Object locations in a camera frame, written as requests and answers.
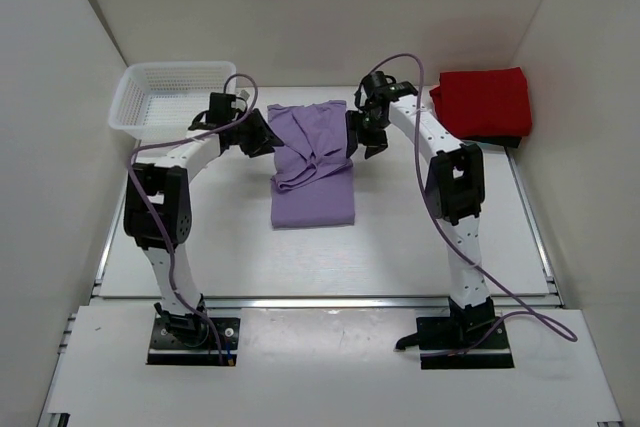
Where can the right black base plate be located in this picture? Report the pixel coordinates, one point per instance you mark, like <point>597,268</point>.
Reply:
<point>444,345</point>

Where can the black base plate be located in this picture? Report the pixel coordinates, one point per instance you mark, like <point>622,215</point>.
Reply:
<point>165,349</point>
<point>444,345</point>

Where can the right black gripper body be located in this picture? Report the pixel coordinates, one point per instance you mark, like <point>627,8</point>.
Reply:
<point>371,129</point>

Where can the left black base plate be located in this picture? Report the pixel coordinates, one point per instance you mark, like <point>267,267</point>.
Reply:
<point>165,349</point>

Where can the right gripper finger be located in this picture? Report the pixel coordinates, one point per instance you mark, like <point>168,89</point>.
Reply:
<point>351,119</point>
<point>375,146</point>

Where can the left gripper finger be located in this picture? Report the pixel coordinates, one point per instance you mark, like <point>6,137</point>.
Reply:
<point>253,149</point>
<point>259,129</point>

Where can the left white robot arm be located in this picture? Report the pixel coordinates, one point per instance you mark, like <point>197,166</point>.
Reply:
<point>158,211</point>

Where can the purple t shirt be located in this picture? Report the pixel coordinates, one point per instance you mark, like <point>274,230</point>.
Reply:
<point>313,184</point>

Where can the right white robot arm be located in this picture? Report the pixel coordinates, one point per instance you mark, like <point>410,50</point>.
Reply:
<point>453,190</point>

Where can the white plastic basket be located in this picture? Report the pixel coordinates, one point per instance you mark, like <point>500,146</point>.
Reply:
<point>155,102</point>

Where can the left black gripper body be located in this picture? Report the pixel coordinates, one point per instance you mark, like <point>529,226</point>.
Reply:
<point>245,132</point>

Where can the folded red t shirt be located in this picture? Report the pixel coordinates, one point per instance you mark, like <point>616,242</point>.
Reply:
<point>490,103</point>

